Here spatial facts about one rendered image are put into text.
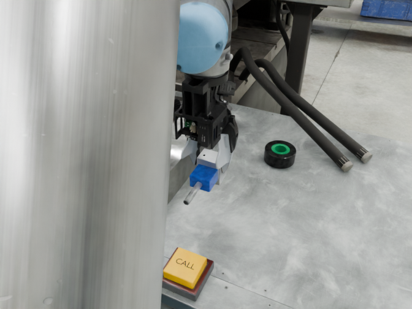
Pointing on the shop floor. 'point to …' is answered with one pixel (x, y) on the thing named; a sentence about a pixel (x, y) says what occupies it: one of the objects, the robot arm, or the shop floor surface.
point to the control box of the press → (301, 35)
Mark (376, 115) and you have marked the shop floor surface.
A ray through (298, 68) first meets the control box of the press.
